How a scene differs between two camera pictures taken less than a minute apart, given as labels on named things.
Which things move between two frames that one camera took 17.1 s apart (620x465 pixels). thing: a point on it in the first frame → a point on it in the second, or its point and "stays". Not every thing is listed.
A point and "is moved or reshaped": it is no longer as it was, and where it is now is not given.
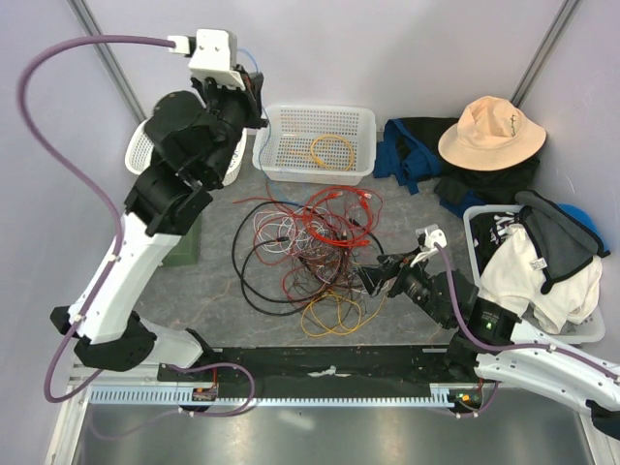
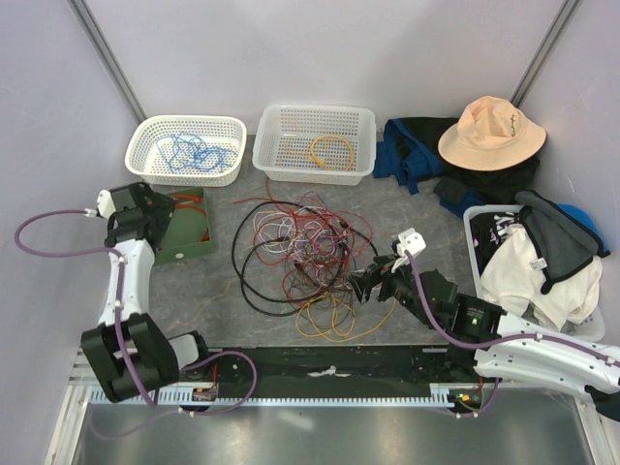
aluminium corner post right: [566, 14] stays
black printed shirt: [487, 230] stays
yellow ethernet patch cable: [320, 163] stays
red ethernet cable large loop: [362, 240] → [205, 234]
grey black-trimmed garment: [564, 243] stays
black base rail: [396, 365] stays
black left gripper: [251, 96] → [162, 206]
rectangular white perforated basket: [317, 144] stays
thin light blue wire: [279, 193] is moved or reshaped
